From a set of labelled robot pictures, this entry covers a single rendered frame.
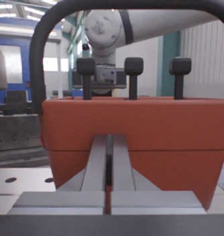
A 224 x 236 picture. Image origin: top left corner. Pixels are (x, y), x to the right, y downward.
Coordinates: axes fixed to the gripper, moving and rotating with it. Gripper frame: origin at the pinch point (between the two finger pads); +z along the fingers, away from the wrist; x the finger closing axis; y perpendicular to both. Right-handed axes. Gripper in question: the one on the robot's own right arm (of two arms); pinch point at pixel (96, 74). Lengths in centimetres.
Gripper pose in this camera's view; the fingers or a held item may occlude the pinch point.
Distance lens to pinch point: 34.0
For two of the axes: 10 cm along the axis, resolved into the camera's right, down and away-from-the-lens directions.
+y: 0.0, -9.9, -1.5
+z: 0.0, 1.5, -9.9
